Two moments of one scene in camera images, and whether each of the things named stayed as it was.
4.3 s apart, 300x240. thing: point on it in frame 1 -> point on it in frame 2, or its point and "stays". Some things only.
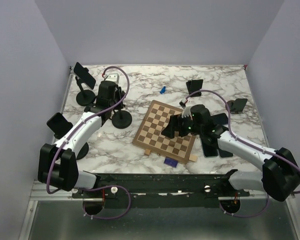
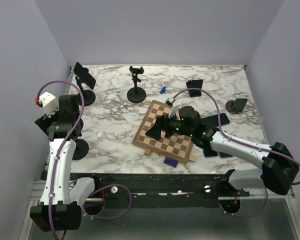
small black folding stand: [193, 85] stays
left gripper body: [118, 97] -> [58, 119]
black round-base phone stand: [122, 119] -> [136, 95]
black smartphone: [210, 146] stays
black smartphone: [224, 153] stays
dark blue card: [171, 162] stays
